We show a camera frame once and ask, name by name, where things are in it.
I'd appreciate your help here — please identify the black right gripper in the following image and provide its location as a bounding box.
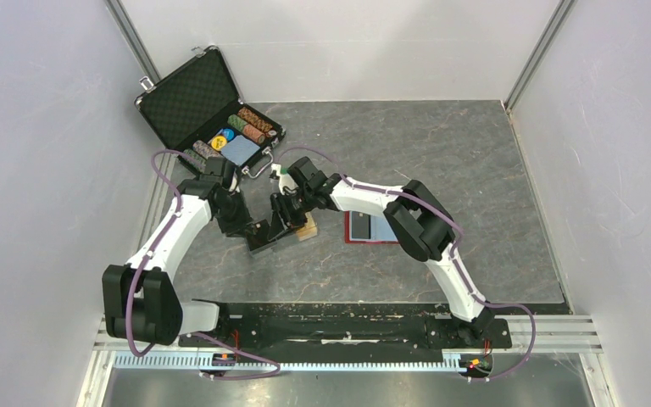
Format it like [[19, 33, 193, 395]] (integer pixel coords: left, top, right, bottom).
[[269, 187, 315, 240]]

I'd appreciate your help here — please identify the clear plastic card box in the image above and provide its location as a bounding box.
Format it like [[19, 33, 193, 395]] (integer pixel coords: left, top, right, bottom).
[[245, 212, 318, 256]]

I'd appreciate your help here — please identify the red leather card holder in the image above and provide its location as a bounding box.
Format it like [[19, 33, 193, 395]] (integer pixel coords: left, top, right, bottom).
[[344, 211, 398, 244]]

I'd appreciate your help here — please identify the black credit card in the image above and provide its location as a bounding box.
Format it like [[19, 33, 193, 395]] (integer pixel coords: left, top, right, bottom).
[[349, 212, 371, 241]]

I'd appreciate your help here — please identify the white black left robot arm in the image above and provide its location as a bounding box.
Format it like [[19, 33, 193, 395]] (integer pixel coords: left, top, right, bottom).
[[102, 158, 252, 357]]

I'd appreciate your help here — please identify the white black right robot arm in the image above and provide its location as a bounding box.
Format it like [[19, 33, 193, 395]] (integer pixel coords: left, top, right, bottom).
[[268, 157, 494, 346]]

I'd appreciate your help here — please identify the black card stack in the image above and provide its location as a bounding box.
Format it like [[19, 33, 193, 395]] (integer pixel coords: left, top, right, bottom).
[[245, 220, 276, 256]]

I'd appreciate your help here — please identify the orange card stack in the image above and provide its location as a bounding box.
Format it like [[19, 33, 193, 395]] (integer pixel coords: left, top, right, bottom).
[[295, 212, 318, 242]]

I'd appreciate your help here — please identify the blue playing card deck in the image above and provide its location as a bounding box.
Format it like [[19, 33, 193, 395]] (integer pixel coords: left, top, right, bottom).
[[220, 136, 259, 166]]

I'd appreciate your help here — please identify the purple grey poker chip row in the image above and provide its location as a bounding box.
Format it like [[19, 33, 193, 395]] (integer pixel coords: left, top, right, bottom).
[[192, 140, 222, 159]]

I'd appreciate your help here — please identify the yellow dealer chip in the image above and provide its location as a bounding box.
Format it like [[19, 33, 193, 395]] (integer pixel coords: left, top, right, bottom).
[[209, 135, 228, 151]]

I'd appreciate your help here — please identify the green purple poker chip row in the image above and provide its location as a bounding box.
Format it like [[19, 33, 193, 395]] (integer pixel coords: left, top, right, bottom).
[[183, 148, 207, 172]]

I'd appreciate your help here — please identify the blue dealer chip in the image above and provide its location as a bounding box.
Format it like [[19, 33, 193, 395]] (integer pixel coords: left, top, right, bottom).
[[220, 128, 235, 142]]

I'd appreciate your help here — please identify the red poker chip row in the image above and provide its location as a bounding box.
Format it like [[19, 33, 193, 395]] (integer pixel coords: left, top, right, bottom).
[[242, 124, 266, 145]]

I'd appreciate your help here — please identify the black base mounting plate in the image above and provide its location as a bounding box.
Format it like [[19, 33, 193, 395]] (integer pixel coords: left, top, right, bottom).
[[209, 303, 513, 364]]

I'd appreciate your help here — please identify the brown poker chip row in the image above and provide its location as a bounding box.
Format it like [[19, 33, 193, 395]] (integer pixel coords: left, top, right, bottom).
[[237, 107, 274, 133]]

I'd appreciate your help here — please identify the black aluminium poker chip case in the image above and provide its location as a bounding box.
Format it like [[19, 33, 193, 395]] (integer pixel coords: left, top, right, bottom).
[[134, 45, 286, 179]]

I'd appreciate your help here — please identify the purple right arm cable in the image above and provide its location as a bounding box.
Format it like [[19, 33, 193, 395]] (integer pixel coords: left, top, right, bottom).
[[271, 147, 537, 383]]

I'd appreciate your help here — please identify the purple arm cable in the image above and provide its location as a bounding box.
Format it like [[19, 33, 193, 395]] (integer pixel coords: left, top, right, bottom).
[[271, 147, 537, 383], [125, 149, 281, 382]]

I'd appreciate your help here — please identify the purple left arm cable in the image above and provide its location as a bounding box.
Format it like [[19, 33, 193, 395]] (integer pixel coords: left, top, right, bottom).
[[125, 149, 281, 382]]

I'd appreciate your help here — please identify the aluminium slotted rail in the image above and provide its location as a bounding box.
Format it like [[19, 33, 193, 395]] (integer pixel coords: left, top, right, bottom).
[[114, 351, 485, 373]]

